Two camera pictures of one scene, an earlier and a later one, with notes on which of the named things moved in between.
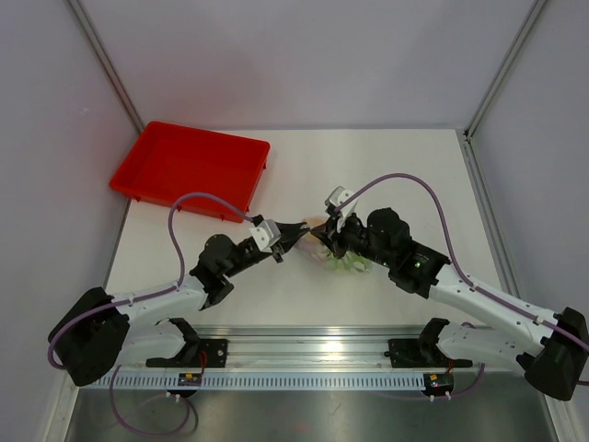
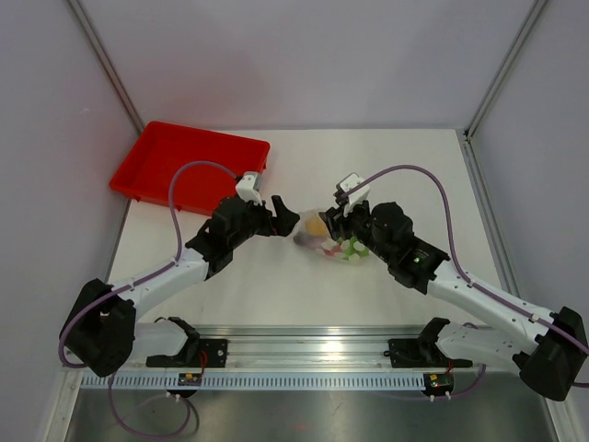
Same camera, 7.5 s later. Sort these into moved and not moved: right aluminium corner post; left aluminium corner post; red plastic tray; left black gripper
Moved: left black gripper
Not moved: red plastic tray; left aluminium corner post; right aluminium corner post
